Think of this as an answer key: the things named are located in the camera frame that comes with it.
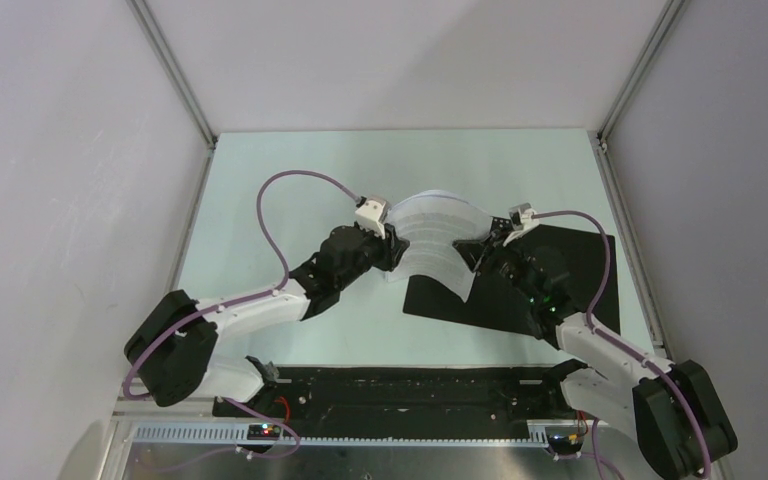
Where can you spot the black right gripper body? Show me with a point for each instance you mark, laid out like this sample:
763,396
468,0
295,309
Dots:
511,264

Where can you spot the left controller board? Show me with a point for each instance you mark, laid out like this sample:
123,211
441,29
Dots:
263,432

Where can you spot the grey slotted cable duct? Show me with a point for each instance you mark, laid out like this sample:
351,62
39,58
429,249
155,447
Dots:
235,434

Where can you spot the aluminium frame post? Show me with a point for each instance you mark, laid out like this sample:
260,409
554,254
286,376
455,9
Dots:
666,22
159,43

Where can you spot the right aluminium frame post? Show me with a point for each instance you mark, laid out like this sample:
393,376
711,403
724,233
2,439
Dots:
666,22

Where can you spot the large printed paper sheet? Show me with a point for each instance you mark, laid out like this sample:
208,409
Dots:
431,222

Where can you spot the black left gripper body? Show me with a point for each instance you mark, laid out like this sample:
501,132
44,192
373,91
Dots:
372,252

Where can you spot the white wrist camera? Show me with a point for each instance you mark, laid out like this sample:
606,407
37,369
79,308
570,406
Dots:
370,215
523,221

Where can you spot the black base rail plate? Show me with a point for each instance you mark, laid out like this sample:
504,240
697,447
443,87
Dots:
416,402

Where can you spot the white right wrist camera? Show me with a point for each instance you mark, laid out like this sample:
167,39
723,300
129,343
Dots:
523,221

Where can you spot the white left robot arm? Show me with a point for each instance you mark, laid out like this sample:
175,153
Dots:
175,352

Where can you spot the controller board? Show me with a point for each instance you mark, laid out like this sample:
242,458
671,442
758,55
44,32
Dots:
263,432
564,445

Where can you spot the right controller board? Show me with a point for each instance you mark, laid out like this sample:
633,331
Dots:
564,445

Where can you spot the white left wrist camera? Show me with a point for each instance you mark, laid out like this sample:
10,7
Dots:
370,215

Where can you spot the left aluminium frame post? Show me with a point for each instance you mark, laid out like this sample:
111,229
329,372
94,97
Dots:
159,43

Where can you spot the red and black folder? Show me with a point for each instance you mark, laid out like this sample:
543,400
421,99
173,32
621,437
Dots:
494,305

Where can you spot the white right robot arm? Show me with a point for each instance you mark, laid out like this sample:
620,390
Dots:
670,410

